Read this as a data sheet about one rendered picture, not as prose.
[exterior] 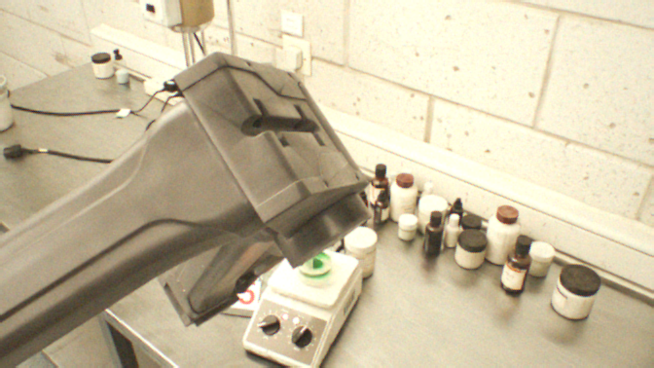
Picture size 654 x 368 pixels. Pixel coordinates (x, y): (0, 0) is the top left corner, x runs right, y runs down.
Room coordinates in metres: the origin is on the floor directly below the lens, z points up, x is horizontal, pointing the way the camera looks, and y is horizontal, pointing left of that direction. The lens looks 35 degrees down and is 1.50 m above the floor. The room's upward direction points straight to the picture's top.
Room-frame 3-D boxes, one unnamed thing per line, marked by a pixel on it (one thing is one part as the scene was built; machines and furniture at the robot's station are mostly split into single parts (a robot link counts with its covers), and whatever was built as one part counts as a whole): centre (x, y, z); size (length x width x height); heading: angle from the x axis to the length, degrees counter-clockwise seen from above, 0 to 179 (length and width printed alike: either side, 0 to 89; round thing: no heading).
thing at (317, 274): (0.68, 0.02, 0.88); 0.07 x 0.06 x 0.08; 58
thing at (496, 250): (0.83, -0.34, 0.80); 0.06 x 0.06 x 0.11
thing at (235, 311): (0.70, 0.17, 0.77); 0.09 x 0.06 x 0.04; 81
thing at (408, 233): (0.89, -0.16, 0.77); 0.04 x 0.04 x 0.04
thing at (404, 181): (0.95, -0.16, 0.80); 0.06 x 0.06 x 0.10
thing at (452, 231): (0.86, -0.25, 0.79); 0.03 x 0.03 x 0.07
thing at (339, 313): (0.67, 0.03, 0.79); 0.22 x 0.13 x 0.08; 155
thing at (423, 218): (0.91, -0.22, 0.78); 0.06 x 0.06 x 0.07
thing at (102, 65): (1.68, 0.72, 0.78); 0.06 x 0.06 x 0.06
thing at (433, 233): (0.85, -0.21, 0.79); 0.04 x 0.04 x 0.09
